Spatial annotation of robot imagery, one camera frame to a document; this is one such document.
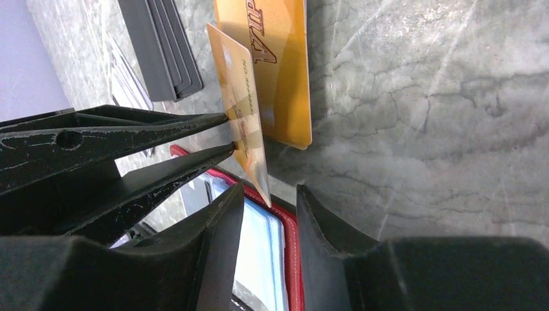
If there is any red leather card holder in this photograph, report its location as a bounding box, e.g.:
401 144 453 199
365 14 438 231
170 144 306 311

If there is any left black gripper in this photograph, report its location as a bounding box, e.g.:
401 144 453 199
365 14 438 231
1 105 235 246

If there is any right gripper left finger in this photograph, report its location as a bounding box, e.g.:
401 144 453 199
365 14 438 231
1 183 244 310

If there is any orange gold card stack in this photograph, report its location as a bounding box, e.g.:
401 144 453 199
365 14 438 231
214 0 312 150

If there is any black VIP card stack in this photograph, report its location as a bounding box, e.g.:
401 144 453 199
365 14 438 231
118 0 203 102

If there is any single gold VIP card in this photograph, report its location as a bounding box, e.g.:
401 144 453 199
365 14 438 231
207 23 272 207

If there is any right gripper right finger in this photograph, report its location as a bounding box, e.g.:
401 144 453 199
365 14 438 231
297 185 548 310

